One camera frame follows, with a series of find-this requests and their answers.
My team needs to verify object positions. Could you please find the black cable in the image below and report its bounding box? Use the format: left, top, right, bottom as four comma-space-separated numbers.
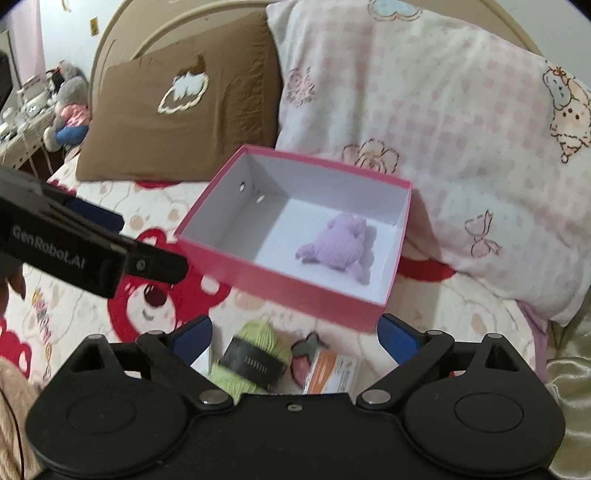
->
0, 389, 27, 480

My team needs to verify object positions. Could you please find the orange white plastic packet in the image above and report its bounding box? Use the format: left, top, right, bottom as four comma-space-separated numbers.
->
304, 349, 360, 395

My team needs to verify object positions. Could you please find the brown pillow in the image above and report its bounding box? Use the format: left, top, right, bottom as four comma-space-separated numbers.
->
76, 12, 283, 182

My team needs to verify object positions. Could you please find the green yarn ball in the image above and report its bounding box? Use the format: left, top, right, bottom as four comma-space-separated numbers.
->
208, 317, 291, 402

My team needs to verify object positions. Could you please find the cluttered bedside table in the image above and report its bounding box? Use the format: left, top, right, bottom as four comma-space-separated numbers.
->
1, 75, 54, 176

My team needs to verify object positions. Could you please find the bear print blanket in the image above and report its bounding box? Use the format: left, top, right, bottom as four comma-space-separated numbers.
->
1, 147, 545, 387

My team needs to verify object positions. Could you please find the purple plush toy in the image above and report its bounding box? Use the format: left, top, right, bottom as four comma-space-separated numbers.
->
294, 213, 373, 285

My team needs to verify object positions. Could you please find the golden satin fabric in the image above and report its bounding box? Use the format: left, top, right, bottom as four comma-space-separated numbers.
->
544, 317, 591, 480

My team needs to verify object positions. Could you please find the person's left hand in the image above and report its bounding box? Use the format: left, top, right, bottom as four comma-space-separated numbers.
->
0, 266, 26, 317

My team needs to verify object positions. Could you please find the pink cardboard box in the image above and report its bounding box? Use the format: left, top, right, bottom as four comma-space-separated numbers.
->
174, 145, 413, 332

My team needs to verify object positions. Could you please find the pink checkered pillow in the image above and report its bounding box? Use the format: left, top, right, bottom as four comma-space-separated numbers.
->
266, 1, 590, 325

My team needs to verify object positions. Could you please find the beige fuzzy fabric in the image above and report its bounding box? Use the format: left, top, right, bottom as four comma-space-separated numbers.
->
0, 358, 41, 479

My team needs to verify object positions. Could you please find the grey plush toy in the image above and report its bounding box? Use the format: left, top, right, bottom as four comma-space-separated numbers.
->
43, 60, 91, 152

